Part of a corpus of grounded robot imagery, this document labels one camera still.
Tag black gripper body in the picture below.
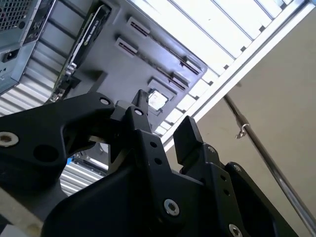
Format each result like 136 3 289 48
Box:
40 162 224 237

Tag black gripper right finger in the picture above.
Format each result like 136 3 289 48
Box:
173 116 298 237

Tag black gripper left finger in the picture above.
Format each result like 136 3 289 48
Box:
0 89 188 227

